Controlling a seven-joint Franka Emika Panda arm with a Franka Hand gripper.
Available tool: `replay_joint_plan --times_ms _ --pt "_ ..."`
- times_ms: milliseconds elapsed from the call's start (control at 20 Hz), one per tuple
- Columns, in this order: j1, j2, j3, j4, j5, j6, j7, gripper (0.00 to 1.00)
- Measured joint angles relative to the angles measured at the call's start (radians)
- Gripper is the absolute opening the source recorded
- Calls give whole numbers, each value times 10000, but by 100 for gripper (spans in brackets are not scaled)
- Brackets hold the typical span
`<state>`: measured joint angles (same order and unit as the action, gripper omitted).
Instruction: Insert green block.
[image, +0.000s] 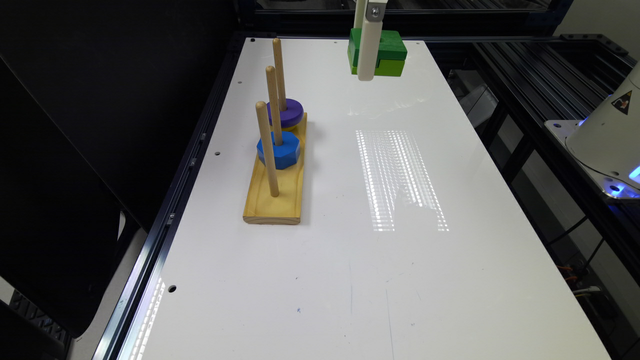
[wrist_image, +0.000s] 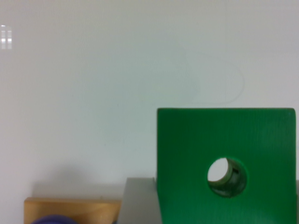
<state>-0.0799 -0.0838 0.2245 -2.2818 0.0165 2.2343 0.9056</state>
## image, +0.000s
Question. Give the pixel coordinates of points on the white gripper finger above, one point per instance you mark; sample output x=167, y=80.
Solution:
x=370, y=39
x=359, y=14

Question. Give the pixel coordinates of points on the dark green square block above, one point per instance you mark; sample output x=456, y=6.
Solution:
x=391, y=47

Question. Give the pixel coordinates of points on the light green square block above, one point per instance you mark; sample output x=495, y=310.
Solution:
x=392, y=68

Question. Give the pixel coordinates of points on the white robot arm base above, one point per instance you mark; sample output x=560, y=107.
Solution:
x=606, y=143

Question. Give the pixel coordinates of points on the purple round block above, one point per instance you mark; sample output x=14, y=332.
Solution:
x=292, y=115

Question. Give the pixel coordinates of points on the yellow block under purple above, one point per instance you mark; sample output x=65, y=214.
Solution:
x=292, y=127

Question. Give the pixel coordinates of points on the blue octagon block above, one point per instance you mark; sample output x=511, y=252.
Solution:
x=288, y=153

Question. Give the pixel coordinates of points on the rear wooden peg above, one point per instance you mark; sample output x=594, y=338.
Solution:
x=279, y=67

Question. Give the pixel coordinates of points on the front wooden peg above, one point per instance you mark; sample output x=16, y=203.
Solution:
x=267, y=146

